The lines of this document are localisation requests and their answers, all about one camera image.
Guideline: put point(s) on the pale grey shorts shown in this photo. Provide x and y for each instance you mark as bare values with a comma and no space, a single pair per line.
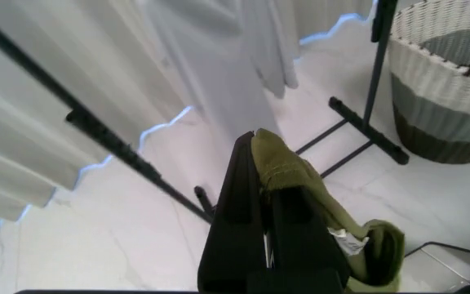
227,61

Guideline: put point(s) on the green garment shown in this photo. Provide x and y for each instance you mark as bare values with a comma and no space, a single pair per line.
284,167

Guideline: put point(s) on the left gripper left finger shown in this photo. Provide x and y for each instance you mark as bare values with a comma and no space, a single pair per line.
231,237

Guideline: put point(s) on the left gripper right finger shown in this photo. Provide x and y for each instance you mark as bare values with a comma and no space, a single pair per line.
304,253

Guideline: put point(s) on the white laundry basket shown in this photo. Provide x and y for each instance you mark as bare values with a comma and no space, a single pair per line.
443,102

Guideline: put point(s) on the black clothes rack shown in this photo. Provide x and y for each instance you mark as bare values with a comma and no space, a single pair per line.
108,141

